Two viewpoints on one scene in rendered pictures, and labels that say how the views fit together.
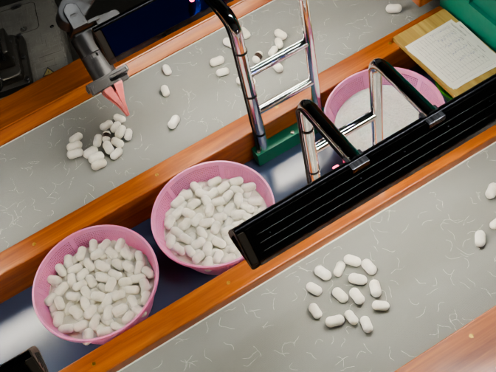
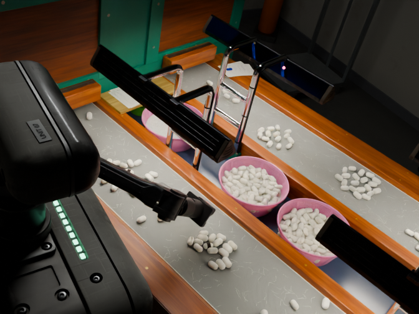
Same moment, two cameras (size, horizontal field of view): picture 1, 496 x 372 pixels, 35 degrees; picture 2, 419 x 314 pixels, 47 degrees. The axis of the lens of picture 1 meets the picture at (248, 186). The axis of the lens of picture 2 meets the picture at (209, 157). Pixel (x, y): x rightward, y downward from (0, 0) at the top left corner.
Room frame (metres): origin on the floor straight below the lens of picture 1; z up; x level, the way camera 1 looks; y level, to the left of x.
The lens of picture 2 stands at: (1.89, 1.06, 1.94)
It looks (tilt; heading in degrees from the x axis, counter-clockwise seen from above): 40 degrees down; 233
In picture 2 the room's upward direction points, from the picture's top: 13 degrees clockwise
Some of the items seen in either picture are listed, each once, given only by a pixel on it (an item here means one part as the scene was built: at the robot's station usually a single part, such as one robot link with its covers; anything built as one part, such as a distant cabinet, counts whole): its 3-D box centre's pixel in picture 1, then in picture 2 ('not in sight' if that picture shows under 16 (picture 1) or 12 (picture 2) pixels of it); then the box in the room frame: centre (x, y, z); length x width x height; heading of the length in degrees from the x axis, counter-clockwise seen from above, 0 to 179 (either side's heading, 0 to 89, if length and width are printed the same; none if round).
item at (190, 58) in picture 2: not in sight; (189, 57); (0.83, -0.69, 0.83); 0.30 x 0.06 x 0.07; 17
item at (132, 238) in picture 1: (101, 290); (310, 235); (0.86, 0.35, 0.72); 0.27 x 0.27 x 0.10
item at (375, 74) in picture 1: (370, 178); (244, 99); (0.83, -0.23, 0.90); 0.20 x 0.19 x 0.45; 107
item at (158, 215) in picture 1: (216, 223); (251, 189); (0.94, 0.09, 0.72); 0.27 x 0.27 x 0.10
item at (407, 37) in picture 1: (463, 65); (140, 93); (1.14, -0.54, 0.77); 0.33 x 0.15 x 0.01; 17
